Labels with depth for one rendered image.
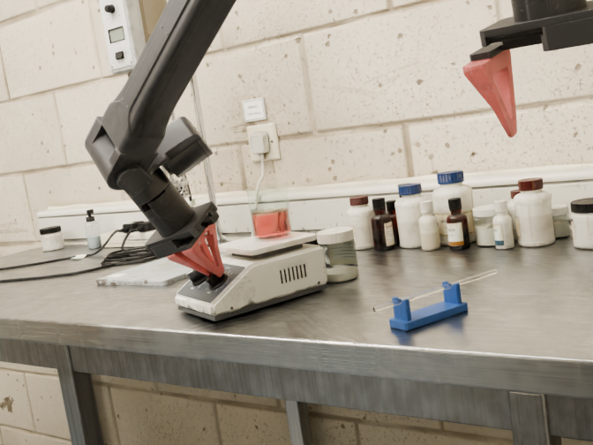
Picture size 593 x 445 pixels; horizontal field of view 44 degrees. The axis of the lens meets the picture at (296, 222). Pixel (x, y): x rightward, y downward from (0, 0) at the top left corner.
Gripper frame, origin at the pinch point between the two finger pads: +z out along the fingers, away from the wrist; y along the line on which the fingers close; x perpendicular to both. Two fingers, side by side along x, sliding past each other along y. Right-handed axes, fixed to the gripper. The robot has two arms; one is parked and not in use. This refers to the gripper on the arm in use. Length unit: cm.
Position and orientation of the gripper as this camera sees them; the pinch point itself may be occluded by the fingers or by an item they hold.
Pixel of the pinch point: (215, 270)
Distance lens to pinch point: 107.6
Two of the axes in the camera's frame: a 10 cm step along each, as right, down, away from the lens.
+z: 5.4, 7.5, 3.8
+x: -3.7, 6.2, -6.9
